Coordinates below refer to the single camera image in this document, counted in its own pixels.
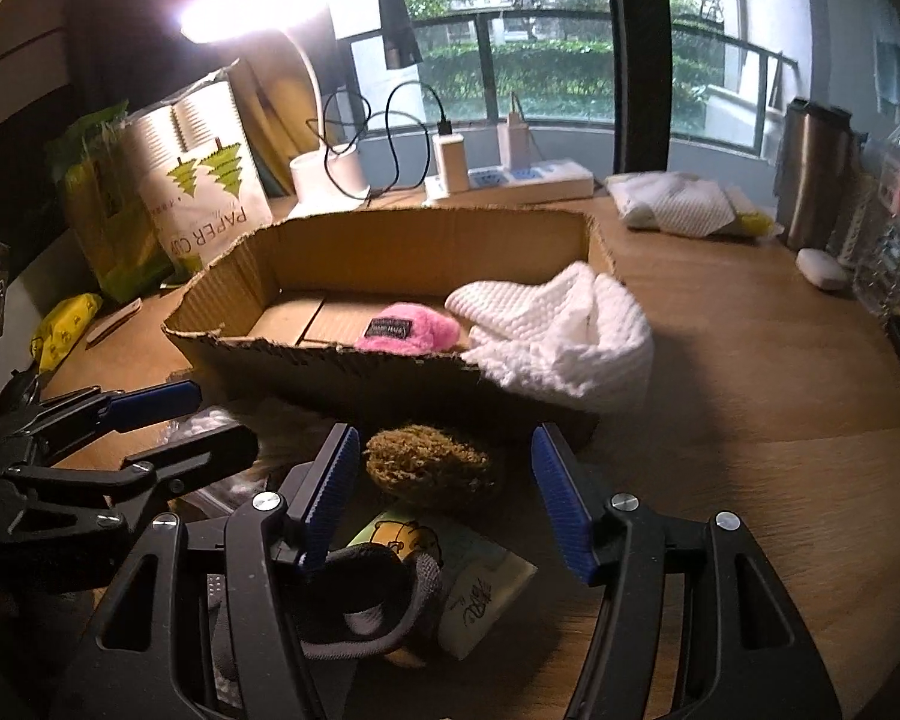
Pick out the black window frame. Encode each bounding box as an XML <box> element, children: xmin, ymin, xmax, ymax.
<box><xmin>604</xmin><ymin>0</ymin><xmax>672</xmax><ymax>173</ymax></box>

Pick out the white folding knife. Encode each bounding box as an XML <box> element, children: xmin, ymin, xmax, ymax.
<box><xmin>84</xmin><ymin>298</ymin><xmax>143</xmax><ymax>348</ymax></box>

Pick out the small white charger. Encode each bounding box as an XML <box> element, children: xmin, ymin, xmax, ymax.
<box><xmin>497</xmin><ymin>112</ymin><xmax>532</xmax><ymax>170</ymax></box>

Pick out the steel thermos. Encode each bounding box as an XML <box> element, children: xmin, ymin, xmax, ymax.
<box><xmin>776</xmin><ymin>97</ymin><xmax>860</xmax><ymax>252</ymax></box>

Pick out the black lamp cable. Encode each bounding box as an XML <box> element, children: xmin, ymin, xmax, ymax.
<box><xmin>321</xmin><ymin>88</ymin><xmax>380</xmax><ymax>197</ymax></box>

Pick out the cardboard box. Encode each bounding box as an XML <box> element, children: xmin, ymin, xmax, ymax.
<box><xmin>161</xmin><ymin>206</ymin><xmax>623</xmax><ymax>451</ymax></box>

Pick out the white earbud case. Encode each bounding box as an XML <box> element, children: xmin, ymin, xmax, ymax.
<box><xmin>795</xmin><ymin>247</ymin><xmax>848</xmax><ymax>290</ymax></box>

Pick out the white waffle towel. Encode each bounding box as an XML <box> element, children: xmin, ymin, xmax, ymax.
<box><xmin>444</xmin><ymin>261</ymin><xmax>655</xmax><ymax>415</ymax></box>

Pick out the mustard curtain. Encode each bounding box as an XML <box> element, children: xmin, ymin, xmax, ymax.
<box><xmin>232</xmin><ymin>60</ymin><xmax>323</xmax><ymax>196</ymax></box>

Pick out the pink plush pad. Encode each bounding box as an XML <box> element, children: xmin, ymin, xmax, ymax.
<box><xmin>355</xmin><ymin>302</ymin><xmax>466</xmax><ymax>355</ymax></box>

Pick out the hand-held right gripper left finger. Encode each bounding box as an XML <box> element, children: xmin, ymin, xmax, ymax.
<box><xmin>49</xmin><ymin>424</ymin><xmax>361</xmax><ymax>720</ymax></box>

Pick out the clear water bottle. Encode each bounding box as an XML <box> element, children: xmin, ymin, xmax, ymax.
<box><xmin>851</xmin><ymin>94</ymin><xmax>900</xmax><ymax>320</ymax></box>

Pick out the bag of white cloths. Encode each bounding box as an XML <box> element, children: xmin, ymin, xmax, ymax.
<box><xmin>606</xmin><ymin>171</ymin><xmax>777</xmax><ymax>239</ymax></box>

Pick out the white desk lamp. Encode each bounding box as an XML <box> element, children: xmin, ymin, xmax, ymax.
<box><xmin>176</xmin><ymin>0</ymin><xmax>372</xmax><ymax>205</ymax></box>

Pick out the yellow packet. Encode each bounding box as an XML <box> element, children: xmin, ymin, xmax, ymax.
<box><xmin>30</xmin><ymin>292</ymin><xmax>104</xmax><ymax>372</ymax></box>

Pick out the brown loofah sponge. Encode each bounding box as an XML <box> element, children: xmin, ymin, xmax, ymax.
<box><xmin>364</xmin><ymin>426</ymin><xmax>500</xmax><ymax>515</ymax></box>

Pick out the black charger cable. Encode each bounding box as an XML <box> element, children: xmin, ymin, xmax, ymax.
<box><xmin>367</xmin><ymin>81</ymin><xmax>452</xmax><ymax>200</ymax></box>

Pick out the green paper cup pack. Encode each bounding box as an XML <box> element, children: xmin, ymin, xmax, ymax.
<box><xmin>49</xmin><ymin>101</ymin><xmax>173</xmax><ymax>301</ymax></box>

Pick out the dark hanging cloth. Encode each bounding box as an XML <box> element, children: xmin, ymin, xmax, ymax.
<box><xmin>379</xmin><ymin>0</ymin><xmax>425</xmax><ymax>68</ymax></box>

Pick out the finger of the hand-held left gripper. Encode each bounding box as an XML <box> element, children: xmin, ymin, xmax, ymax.
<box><xmin>0</xmin><ymin>381</ymin><xmax>201</xmax><ymax>467</ymax></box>
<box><xmin>4</xmin><ymin>424</ymin><xmax>260</xmax><ymax>535</ymax></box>

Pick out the large white charger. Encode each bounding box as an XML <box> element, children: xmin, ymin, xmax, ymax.
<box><xmin>433</xmin><ymin>133</ymin><xmax>470</xmax><ymax>192</ymax></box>

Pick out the white power strip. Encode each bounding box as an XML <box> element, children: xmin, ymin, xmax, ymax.
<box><xmin>424</xmin><ymin>157</ymin><xmax>595</xmax><ymax>203</ymax></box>

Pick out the grey knit glove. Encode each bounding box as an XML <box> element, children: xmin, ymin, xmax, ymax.
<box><xmin>217</xmin><ymin>544</ymin><xmax>443</xmax><ymax>661</ymax></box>

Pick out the black balcony railing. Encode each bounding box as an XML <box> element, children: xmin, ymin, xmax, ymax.
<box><xmin>345</xmin><ymin>7</ymin><xmax>785</xmax><ymax>158</ymax></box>

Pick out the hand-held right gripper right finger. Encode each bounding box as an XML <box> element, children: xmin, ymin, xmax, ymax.
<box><xmin>531</xmin><ymin>424</ymin><xmax>841</xmax><ymax>720</ymax></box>

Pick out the white paper cup pack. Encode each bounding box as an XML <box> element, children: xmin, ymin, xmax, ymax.
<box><xmin>124</xmin><ymin>67</ymin><xmax>275</xmax><ymax>275</ymax></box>

